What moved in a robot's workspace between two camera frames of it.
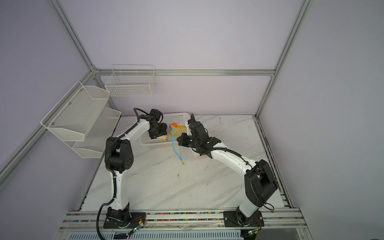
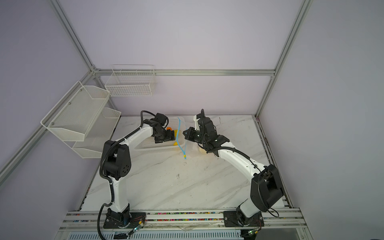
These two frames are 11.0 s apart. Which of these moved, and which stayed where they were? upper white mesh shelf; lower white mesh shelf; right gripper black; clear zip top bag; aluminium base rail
Moved: right gripper black; clear zip top bag
Stayed: lower white mesh shelf; aluminium base rail; upper white mesh shelf
